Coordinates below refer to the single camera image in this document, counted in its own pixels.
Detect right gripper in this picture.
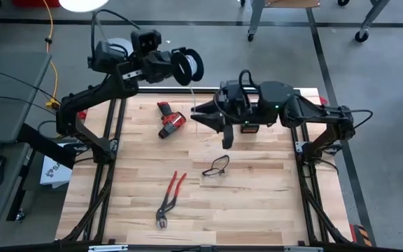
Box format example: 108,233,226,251
190,99,261,151

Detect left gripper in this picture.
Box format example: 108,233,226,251
120,50,175,85

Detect black cable spool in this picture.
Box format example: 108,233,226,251
170,47,205,87

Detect clear safety glasses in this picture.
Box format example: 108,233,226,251
201,154,231,177

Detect red black drill battery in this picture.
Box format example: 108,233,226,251
239,122,260,135

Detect white floor lamp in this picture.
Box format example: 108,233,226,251
57,0,135,53

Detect wooden workbench on casters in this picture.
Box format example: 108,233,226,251
239,0,391,44

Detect red crate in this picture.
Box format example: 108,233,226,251
11,0,62,8

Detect white printed box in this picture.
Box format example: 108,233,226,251
39,142,74,189

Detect orange black striped block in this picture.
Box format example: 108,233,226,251
348,223,374,248

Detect black aluminium rig frame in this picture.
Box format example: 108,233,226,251
59,87,353,246

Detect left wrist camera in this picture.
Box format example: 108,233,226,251
130,29,163,54

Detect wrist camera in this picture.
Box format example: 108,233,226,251
218,69,258,106
130,29,163,54

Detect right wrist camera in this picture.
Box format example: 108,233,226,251
218,69,258,106

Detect red black cordless drill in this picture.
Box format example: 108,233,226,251
156,101,188,140

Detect red-handled pliers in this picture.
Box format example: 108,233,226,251
155,170,188,230

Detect yellow extension cord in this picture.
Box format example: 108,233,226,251
41,0,62,111

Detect black desk cable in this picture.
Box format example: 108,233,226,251
0,64,62,106

